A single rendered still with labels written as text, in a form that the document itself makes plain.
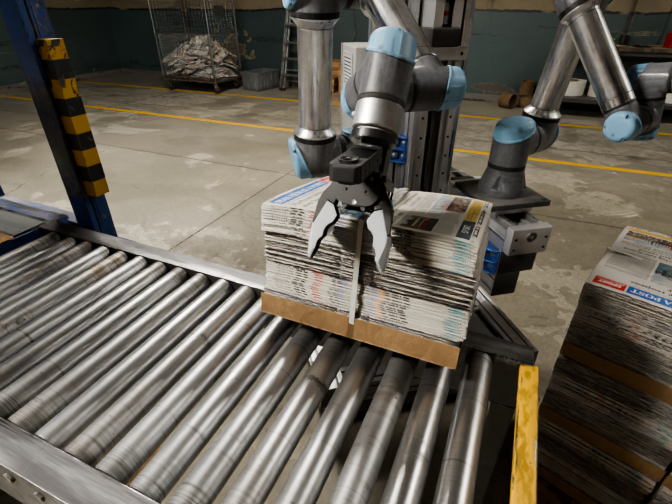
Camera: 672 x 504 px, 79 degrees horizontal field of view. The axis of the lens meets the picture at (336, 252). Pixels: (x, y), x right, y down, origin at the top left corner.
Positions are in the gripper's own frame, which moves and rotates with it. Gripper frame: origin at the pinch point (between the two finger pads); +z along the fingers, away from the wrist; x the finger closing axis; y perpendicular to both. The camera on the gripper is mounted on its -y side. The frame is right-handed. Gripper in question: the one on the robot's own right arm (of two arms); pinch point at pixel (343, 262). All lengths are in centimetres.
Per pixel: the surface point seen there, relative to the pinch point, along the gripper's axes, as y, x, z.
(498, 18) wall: 583, 43, -385
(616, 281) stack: 49, -46, -7
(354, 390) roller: 8.9, -3.4, 21.0
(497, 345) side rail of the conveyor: 26.4, -24.3, 10.2
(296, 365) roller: 10.6, 8.6, 20.7
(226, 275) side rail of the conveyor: 24.6, 37.0, 10.2
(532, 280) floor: 202, -44, -5
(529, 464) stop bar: 4.7, -30.3, 21.5
